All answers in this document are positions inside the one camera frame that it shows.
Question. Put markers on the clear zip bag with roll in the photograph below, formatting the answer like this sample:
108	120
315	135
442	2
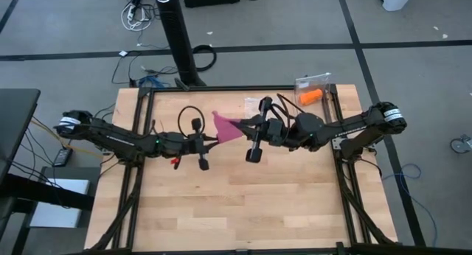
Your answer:
313	82

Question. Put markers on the black tower fan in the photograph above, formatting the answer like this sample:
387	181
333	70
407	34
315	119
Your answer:
178	37

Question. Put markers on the pink elastic bandage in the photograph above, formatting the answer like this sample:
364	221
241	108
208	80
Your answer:
225	131

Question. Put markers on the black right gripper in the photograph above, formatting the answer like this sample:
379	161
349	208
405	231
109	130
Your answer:
271	131

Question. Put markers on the grey caster wheel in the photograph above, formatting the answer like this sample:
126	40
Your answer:
459	145

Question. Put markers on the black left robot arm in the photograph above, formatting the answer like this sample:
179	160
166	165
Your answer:
118	140

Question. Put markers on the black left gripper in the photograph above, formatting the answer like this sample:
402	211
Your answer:
201	148

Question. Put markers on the orange bandage roll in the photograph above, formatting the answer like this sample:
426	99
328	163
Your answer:
311	96

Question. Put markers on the black power adapter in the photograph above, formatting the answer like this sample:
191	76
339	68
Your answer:
62	157

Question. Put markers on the red tag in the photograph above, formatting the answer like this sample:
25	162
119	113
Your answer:
174	161

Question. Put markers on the white flat box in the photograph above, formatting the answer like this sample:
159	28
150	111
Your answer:
55	214

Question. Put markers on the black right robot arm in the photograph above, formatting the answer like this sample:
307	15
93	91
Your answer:
354	128

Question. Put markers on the black desk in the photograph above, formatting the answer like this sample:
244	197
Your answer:
14	118

